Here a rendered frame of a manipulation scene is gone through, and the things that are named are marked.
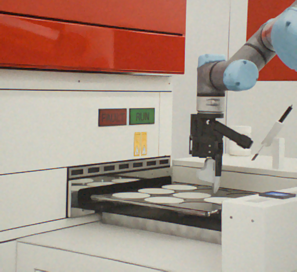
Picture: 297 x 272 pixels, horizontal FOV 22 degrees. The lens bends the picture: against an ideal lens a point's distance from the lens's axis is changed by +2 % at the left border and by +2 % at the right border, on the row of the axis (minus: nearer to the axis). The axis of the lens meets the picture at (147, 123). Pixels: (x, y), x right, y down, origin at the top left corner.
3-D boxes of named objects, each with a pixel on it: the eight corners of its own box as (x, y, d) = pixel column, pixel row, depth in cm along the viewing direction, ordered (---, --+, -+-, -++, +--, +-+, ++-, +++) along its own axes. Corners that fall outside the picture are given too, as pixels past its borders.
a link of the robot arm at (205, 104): (222, 96, 199) (228, 97, 191) (222, 113, 199) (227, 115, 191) (194, 96, 198) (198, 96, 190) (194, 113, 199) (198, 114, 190)
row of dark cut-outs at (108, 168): (66, 177, 191) (67, 168, 190) (168, 164, 225) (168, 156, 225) (68, 178, 190) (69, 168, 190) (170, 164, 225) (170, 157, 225)
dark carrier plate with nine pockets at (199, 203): (96, 197, 193) (96, 195, 193) (174, 184, 220) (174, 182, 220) (207, 214, 172) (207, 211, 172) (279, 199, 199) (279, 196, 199)
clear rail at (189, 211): (89, 199, 192) (89, 194, 192) (93, 199, 193) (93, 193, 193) (209, 218, 170) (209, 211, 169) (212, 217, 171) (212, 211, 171)
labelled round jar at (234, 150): (224, 155, 243) (225, 126, 243) (236, 153, 249) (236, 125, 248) (243, 156, 239) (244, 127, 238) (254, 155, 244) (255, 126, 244)
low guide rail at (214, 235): (101, 222, 198) (101, 211, 198) (106, 221, 199) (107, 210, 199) (270, 254, 167) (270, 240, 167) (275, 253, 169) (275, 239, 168)
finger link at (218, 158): (212, 174, 196) (212, 142, 196) (218, 174, 196) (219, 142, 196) (214, 177, 191) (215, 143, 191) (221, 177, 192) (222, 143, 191)
